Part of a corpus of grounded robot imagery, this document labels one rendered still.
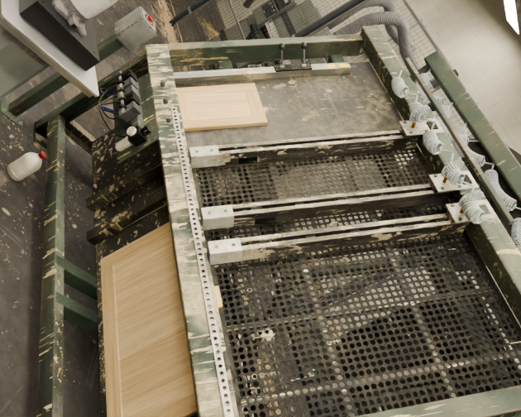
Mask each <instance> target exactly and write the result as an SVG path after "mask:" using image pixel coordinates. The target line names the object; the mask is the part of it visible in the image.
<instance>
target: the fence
mask: <svg viewBox="0 0 521 417"><path fill-rule="evenodd" d="M339 64H348V67H340V66H339ZM327 65H335V66H336V67H335V68H328V67H327ZM311 66H312V69H310V70H295V71H282V72H275V68H274V67H260V68H245V69H218V70H204V71H189V72H175V73H173V74H174V82H175V84H198V83H212V82H225V81H238V80H251V79H277V78H289V77H303V76H316V75H330V74H350V71H351V66H350V65H349V63H348V62H343V63H329V64H315V65H311Z"/></svg>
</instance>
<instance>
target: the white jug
mask: <svg viewBox="0 0 521 417"><path fill-rule="evenodd" d="M45 158H46V154H45V152H43V151H41V152H40V153H39V154H36V153H33V152H29V153H26V154H25V155H23V156H22V157H20V158H19V159H17V160H15V161H13V162H12V163H10V164H9V165H8V166H7V173H8V174H9V176H10V177H11V178H12V179H13V180H15V181H21V180H23V179H25V178H26V177H27V176H28V175H30V174H32V173H34V172H36V171H38V170H39V169H40V168H41V164H42V159H45Z"/></svg>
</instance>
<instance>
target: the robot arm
mask: <svg viewBox="0 0 521 417"><path fill-rule="evenodd" d="M117 1H118V0H52V7H53V8H54V9H55V10H56V11H57V12H58V13H59V14H60V15H61V16H62V17H64V18H65V19H66V20H67V21H68V23H69V26H70V27H71V28H72V29H73V30H74V29H76V30H77V31H78V32H79V34H80V35H81V36H82V37H84V36H86V35H87V34H86V31H85V27H84V23H85V22H87V21H88V20H89V19H90V18H92V17H95V16H97V15H98V14H99V13H101V12H103V11H105V10H106V9H108V8H109V7H111V6H112V5H113V4H114V3H115V2H117ZM254 1H255V0H246V1H245V2H244V3H243V6H244V7H246V8H249V7H250V6H251V4H252V3H253V2H254Z"/></svg>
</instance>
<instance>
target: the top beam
mask: <svg viewBox="0 0 521 417"><path fill-rule="evenodd" d="M361 35H362V37H363V44H362V48H363V50H364V52H365V53H366V55H367V57H368V59H369V60H370V62H371V64H372V65H373V67H374V69H375V71H376V73H377V74H378V76H379V77H380V80H381V82H382V83H383V85H384V86H385V88H386V90H387V92H388V94H389V95H390V97H391V99H392V100H393V102H394V105H395V106H396V108H397V109H398V111H399V113H400V115H401V117H402V118H403V120H404V121H409V117H410V111H409V106H410V104H411V103H415V100H416V95H412V94H408V95H407V96H406V97H404V98H399V97H398V96H397V95H396V94H395V93H394V92H393V90H392V88H391V80H392V79H393V78H394V77H399V73H400V71H401V70H402V73H401V75H400V78H402V79H403V81H404V84H405V85H406V86H408V87H409V93H416V94H417V95H418V100H417V102H418V103H421V104H422V105H424V106H425V105H427V103H426V102H425V100H424V99H423V96H422V95H421V93H420V92H419V91H418V89H417V87H416V86H415V84H414V83H413V81H412V80H411V78H410V77H409V74H408V73H407V71H406V70H405V68H404V67H403V65H402V64H401V62H400V60H399V58H398V57H397V55H396V54H395V53H394V51H393V49H392V48H391V46H390V44H389V42H388V41H387V40H386V38H385V36H384V35H383V33H382V31H381V30H380V28H379V27H378V26H363V27H362V28H361ZM427 106H428V105H427ZM437 139H438V140H439V141H440V142H442V149H443V150H447V151H452V153H454V156H453V160H452V161H456V160H461V161H462V159H461V157H460V156H459V155H458V153H457V151H456V149H455V148H454V146H453V145H452V143H451V142H450V140H449V138H448V137H447V135H446V133H445V132H444V133H437ZM417 144H418V147H419V148H420V150H421V152H422V153H423V155H424V157H425V159H426V160H427V162H428V164H429V165H430V167H431V169H432V171H433V173H434V174H441V173H442V169H443V167H444V165H445V164H446V163H449V162H451V158H452V153H451V152H446V151H441V152H440V153H439V154H436V155H433V154H432V153H430V152H429V151H428V150H427V149H426V147H425V145H424V144H423V135H418V140H417ZM471 191H472V189H461V190H453V191H451V193H450V194H449V196H448V199H449V200H450V202H451V204H455V203H459V201H460V200H461V198H462V197H464V195H466V194H469V193H471ZM487 220H490V221H494V222H496V224H495V223H490V222H486V221H482V222H481V223H479V224H474V223H472V222H468V224H467V225H466V230H467V232H468V234H469V236H470V237H471V240H472V241H473V242H474V244H475V246H476V248H477V250H478V252H479V253H480V255H481V257H482V259H483V260H484V262H485V264H486V265H487V267H488V269H489V271H490V273H491V275H492V276H493V277H494V279H495V282H496V283H497V285H498V287H499V288H500V290H501V292H502V294H503V295H504V297H505V299H506V300H507V302H508V304H509V306H510V308H511V309H512V311H513V312H514V315H515V317H516V318H517V320H518V321H519V323H520V325H521V253H520V251H519V250H518V248H517V247H516V246H515V244H514V242H513V240H512V239H511V237H510V235H509V234H508V233H507V231H506V229H505V228H504V226H503V224H502V222H501V221H500V220H499V218H494V219H487Z"/></svg>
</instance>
